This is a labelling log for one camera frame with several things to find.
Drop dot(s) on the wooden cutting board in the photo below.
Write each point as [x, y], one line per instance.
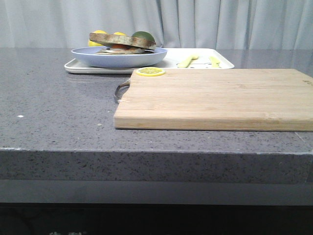
[224, 100]

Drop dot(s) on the yellow lemon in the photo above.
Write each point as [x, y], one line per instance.
[94, 44]
[120, 33]

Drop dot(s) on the yellow plastic fork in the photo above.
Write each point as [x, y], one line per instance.
[186, 62]

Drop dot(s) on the cream bear tray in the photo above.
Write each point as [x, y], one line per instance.
[172, 58]

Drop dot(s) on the lemon slice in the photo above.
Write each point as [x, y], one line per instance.
[150, 71]

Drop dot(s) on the right yellow lemon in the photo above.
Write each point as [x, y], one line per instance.
[120, 33]

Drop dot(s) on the white curtain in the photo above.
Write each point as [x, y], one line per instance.
[219, 24]

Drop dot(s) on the bread slice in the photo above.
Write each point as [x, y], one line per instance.
[113, 39]
[132, 50]

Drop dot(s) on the left yellow lemon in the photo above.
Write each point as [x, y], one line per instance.
[94, 44]

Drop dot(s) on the yellow plastic knife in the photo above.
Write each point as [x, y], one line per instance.
[215, 62]

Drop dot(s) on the fried egg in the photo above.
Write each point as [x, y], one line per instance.
[120, 47]

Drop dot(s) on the light blue round plate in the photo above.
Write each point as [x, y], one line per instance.
[91, 57]

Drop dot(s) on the green lime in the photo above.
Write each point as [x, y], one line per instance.
[144, 35]

